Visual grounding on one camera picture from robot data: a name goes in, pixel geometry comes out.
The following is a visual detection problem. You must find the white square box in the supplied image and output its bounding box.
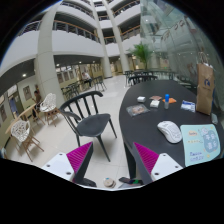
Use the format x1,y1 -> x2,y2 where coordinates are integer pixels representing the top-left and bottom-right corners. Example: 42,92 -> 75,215
150,100 -> 160,108

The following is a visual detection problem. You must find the light blue mouse pad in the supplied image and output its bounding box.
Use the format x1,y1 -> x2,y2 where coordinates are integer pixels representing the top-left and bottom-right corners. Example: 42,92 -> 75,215
180,124 -> 221,167

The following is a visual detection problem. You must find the small blue-capped bottle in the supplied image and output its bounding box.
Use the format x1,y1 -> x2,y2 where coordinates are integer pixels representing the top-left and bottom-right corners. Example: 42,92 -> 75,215
164,94 -> 170,109

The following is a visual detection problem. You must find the brown paper bag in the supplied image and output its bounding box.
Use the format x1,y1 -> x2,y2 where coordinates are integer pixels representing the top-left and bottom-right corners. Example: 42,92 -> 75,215
196,52 -> 215,115

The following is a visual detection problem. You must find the brown flat packet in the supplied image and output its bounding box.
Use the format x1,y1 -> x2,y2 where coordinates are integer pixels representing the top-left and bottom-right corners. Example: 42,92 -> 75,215
149,96 -> 162,100

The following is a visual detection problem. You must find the orange paper piece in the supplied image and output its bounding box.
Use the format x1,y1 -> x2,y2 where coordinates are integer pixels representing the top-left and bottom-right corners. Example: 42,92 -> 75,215
169,98 -> 177,104

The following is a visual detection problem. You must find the black plastic chair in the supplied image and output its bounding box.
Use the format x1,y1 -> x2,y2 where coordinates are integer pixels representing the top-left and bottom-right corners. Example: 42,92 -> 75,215
59,90 -> 115,160

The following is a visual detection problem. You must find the seated person at wooden table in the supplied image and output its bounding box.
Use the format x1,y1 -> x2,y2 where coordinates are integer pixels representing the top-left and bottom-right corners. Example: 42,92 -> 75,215
32,90 -> 42,119

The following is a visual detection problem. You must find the white lattice chair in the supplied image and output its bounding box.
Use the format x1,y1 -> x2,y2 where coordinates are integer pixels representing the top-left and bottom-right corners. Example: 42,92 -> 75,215
40,93 -> 60,122
11,120 -> 41,155

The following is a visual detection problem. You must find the white lattice chair far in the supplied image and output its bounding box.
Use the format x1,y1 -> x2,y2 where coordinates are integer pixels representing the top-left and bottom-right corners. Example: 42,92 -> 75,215
40,93 -> 60,122

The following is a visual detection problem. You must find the white tissue packet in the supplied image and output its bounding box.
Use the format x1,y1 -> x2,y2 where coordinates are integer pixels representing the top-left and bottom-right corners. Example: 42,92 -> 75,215
181,100 -> 195,112

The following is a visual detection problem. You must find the white lattice chair near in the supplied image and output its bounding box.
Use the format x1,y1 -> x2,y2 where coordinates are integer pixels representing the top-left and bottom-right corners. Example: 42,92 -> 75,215
11,120 -> 41,155

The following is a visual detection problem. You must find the black chair behind table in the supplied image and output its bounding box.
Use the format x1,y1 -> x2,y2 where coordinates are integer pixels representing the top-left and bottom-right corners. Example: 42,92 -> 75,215
128,75 -> 157,85

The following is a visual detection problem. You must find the green potted palm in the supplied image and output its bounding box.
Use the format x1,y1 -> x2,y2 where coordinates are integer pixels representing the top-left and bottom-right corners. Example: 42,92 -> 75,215
128,42 -> 152,70

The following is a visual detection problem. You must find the wooden table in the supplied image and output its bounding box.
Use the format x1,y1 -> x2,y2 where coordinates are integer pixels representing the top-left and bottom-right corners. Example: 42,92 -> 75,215
5,104 -> 45,134

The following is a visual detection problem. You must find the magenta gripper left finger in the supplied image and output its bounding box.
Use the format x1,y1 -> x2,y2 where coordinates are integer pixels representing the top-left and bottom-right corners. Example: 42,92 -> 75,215
41,141 -> 94,185

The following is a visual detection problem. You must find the seated person in background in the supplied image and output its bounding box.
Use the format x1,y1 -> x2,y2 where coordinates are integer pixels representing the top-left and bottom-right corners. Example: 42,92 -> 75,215
82,72 -> 92,86

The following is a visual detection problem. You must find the black oval table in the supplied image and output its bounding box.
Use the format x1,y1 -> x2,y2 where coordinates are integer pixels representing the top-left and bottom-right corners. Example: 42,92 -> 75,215
118,79 -> 224,186

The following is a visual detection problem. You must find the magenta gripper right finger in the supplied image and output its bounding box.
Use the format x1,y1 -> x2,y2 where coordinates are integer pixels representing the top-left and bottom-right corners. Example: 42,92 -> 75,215
133,141 -> 184,183

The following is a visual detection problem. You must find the small white box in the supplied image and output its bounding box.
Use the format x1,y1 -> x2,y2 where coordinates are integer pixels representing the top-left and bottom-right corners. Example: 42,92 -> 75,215
137,96 -> 146,103

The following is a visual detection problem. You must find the clear plastic snack packet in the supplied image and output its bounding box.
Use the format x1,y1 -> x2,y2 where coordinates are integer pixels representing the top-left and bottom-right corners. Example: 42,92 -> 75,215
126,104 -> 149,117

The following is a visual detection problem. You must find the white computer mouse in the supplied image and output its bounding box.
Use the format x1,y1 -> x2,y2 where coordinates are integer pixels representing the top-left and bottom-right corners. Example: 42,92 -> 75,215
157,121 -> 182,144

